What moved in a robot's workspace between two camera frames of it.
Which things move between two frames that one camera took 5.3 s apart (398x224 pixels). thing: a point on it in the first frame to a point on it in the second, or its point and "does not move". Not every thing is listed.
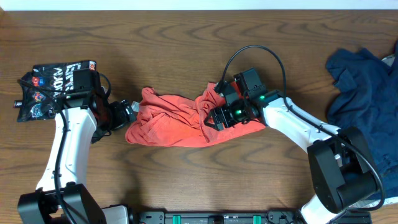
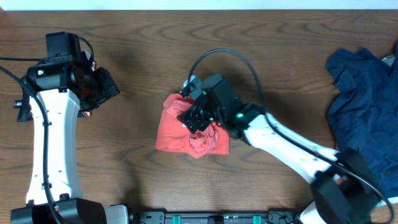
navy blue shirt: (367, 99) does not move
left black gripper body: (127, 112) to (106, 88)
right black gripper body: (238, 112) to (205, 116)
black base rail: (239, 217) does not move
